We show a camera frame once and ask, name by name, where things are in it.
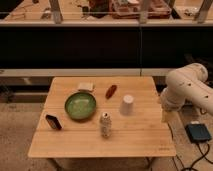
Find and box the beige sponge block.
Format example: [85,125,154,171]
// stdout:
[77,82,94,92]

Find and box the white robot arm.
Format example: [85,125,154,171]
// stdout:
[159,63,213,122]

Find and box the black floor cable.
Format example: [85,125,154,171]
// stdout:
[169,124,213,171]

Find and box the long background shelf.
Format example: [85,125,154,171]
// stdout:
[0,0,213,77]

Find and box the black power box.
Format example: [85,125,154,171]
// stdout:
[185,124,212,143]

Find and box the red sausage toy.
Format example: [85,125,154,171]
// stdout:
[105,85,117,99]

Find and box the wooden table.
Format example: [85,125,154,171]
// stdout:
[28,77,176,158]

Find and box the green ceramic bowl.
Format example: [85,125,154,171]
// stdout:
[64,92,96,120]

